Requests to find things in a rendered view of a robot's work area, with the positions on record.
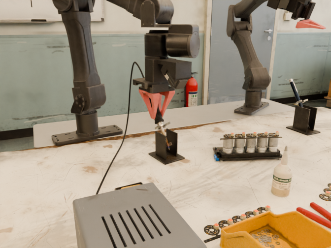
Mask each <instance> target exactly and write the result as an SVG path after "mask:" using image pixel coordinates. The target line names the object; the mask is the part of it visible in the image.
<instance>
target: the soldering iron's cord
mask: <svg viewBox="0 0 331 248"><path fill-rule="evenodd" d="M134 64H136V65H137V66H138V68H139V70H140V72H141V74H142V77H144V75H143V73H142V70H141V68H140V67H139V65H138V64H137V62H133V64H132V70H131V78H130V90H129V105H128V116H127V124H126V129H125V134H124V138H123V141H122V143H121V146H122V144H123V142H124V139H125V136H126V132H127V127H128V120H129V111H130V97H131V83H132V71H133V66H134ZM121 146H120V148H121ZM120 148H119V149H118V151H117V153H116V154H115V156H114V158H113V160H112V162H111V163H110V165H109V167H108V169H107V171H106V173H105V175H104V177H103V179H102V181H101V183H100V186H99V187H98V190H97V192H96V194H98V193H99V190H100V188H101V186H102V183H103V181H104V179H105V177H106V175H107V173H108V171H109V169H110V167H111V165H112V163H113V161H114V159H115V157H116V155H117V154H118V152H119V150H120Z"/></svg>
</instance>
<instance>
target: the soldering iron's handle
mask: <svg viewBox="0 0 331 248"><path fill-rule="evenodd" d="M149 100H150V103H151V98H149ZM151 107H152V103H151ZM154 120H155V124H157V123H159V122H164V119H163V118H162V116H161V113H160V110H159V107H158V108H157V113H156V117H155V119H154Z"/></svg>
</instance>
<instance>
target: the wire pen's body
mask: <svg viewBox="0 0 331 248"><path fill-rule="evenodd" d="M290 84H291V87H292V90H293V92H294V95H295V97H296V100H297V102H298V101H300V97H299V95H298V91H297V89H296V86H295V84H294V82H293V81H292V82H290ZM298 105H299V107H303V105H302V103H299V104H298Z"/></svg>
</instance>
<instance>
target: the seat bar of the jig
mask: <svg viewBox="0 0 331 248"><path fill-rule="evenodd" d="M219 154H220V155H221V158H237V157H264V156H280V150H278V149H277V152H269V151H267V150H266V152H265V153H260V152H257V151H255V152H254V153H247V152H245V149H244V153H241V154H238V153H235V152H234V151H233V152H232V154H225V153H223V150H219Z"/></svg>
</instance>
